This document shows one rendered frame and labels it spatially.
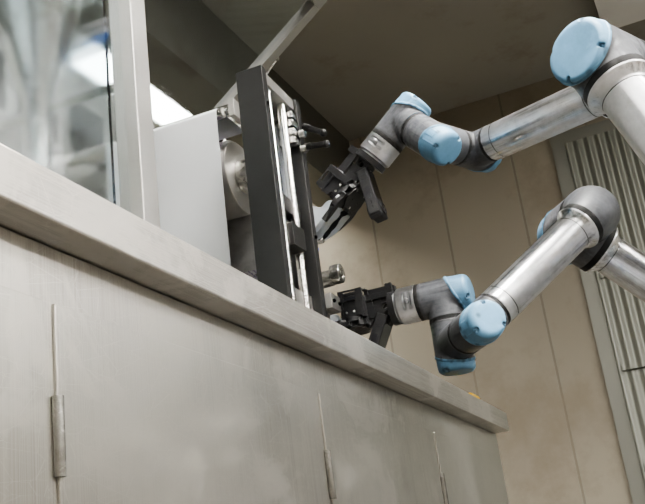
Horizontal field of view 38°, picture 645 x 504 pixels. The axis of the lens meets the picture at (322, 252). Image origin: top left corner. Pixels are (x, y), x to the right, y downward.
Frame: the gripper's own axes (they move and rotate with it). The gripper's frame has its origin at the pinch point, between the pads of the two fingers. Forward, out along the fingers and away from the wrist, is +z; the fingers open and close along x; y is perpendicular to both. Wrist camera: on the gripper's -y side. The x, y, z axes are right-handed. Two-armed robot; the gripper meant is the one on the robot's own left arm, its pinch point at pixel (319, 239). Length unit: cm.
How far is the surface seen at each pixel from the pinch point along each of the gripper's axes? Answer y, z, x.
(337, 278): -11.3, 3.5, 5.1
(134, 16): -19, -9, 98
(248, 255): 0.0, 10.3, 18.6
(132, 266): -47, 7, 110
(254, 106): 2.3, -11.8, 43.1
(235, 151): 11.2, -3.7, 27.0
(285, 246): -18.5, 2.9, 42.0
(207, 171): 7.3, 2.1, 35.5
